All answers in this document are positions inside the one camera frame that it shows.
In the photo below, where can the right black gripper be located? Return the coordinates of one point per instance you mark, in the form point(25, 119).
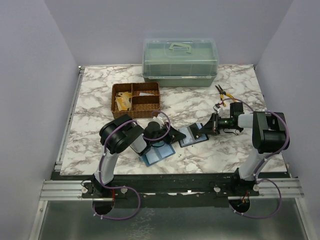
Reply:
point(210, 128)

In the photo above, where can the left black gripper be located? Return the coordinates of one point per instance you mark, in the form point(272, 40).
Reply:
point(174, 135)

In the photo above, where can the black leather card holder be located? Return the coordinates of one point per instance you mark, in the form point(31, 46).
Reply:
point(192, 135)

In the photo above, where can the brown wicker divided tray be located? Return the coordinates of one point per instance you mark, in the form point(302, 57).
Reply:
point(141, 106)

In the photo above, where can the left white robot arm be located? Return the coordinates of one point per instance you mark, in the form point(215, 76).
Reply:
point(115, 137)

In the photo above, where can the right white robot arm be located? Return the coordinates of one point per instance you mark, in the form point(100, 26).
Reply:
point(270, 136)

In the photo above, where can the blue plastic card sleeve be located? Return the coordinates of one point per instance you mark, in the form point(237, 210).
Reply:
point(157, 153)

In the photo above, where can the white card in tray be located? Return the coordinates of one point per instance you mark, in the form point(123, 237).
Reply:
point(146, 94)

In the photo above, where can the gold cards in tray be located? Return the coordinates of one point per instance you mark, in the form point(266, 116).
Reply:
point(123, 101)

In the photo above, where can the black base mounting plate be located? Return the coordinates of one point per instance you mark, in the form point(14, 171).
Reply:
point(169, 190)

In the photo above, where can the green clear-lid storage box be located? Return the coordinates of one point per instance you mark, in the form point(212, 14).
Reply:
point(177, 62)

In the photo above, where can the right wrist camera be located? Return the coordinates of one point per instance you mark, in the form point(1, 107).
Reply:
point(218, 109)

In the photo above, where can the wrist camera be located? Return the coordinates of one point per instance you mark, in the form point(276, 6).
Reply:
point(218, 109)
point(160, 119)

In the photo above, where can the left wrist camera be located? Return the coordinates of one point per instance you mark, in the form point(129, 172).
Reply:
point(160, 119)

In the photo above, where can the yellow handled pliers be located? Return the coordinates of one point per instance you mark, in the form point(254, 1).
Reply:
point(223, 93)

